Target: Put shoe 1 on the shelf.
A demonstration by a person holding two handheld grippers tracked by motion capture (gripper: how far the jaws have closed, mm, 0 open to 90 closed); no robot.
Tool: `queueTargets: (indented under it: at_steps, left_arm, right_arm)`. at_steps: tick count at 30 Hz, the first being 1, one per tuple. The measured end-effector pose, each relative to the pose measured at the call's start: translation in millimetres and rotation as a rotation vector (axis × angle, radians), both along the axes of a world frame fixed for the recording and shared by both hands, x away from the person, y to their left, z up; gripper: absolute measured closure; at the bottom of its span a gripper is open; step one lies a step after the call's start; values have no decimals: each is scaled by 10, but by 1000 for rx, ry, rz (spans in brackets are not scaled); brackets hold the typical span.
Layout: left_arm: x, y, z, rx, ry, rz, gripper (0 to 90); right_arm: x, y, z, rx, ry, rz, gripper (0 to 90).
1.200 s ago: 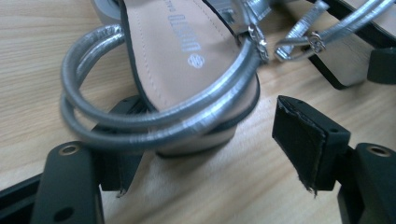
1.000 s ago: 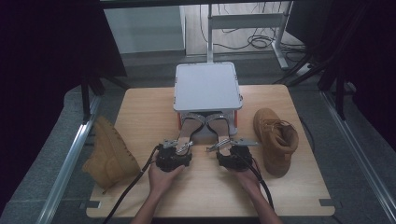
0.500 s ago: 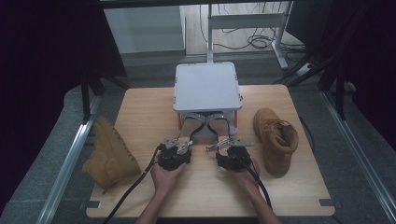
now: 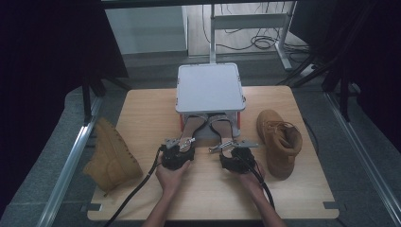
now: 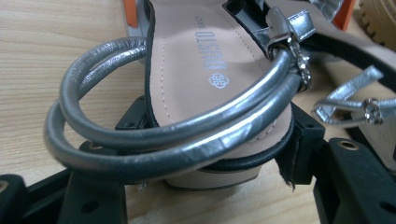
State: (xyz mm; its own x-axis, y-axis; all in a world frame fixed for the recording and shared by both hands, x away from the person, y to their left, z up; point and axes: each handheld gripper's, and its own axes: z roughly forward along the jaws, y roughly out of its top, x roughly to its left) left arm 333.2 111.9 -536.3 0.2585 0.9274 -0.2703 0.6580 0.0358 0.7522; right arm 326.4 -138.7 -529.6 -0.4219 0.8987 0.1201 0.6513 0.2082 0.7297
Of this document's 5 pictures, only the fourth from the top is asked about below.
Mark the white panel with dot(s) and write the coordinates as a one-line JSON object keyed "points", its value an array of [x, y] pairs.
{"points": [[145, 30]]}

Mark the dark curtain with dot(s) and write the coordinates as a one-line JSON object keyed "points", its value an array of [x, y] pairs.
{"points": [[47, 78], [372, 63]]}

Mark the person's left hand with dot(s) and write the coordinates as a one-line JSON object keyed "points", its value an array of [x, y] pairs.
{"points": [[171, 181]]}

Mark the white two-tier shoe rack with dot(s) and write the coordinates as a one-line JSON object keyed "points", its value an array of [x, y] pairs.
{"points": [[209, 88]]}

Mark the person's right hand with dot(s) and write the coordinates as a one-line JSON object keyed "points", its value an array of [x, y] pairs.
{"points": [[255, 181]]}

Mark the black stand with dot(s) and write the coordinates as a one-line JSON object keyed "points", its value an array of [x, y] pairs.
{"points": [[86, 101], [345, 97]]}

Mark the aluminium rail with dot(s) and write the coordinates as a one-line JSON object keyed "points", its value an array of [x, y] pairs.
{"points": [[362, 157], [69, 170]]}

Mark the tan lace-up boot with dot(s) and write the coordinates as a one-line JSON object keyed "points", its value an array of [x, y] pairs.
{"points": [[279, 142], [112, 160]]}

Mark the white metal desk frame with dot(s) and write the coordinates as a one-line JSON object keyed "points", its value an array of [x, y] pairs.
{"points": [[249, 22]]}

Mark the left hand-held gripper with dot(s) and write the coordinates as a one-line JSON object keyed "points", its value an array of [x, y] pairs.
{"points": [[176, 159]]}

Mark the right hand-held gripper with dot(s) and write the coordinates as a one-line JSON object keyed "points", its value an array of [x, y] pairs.
{"points": [[236, 160]]}

